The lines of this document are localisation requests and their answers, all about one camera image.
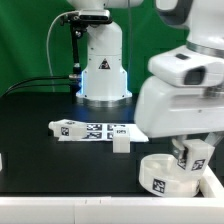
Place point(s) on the white round stool seat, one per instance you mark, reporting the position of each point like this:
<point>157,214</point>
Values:
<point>160,175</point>

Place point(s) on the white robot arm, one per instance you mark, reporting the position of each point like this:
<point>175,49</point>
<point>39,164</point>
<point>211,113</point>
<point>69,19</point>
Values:
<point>204,19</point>

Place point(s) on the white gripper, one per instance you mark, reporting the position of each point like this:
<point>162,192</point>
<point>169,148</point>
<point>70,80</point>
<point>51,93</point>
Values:
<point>177,99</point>

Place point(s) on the white marker sheet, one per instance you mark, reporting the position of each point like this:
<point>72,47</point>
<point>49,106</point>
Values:
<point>104,132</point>

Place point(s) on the white L-shaped fence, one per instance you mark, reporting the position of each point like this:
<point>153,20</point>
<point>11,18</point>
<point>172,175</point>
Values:
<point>206,209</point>

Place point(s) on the black camera on stand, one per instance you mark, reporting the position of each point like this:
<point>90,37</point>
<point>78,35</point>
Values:
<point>86,17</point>

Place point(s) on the black camera stand pole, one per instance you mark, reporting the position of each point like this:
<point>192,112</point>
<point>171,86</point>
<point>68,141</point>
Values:
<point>76,75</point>

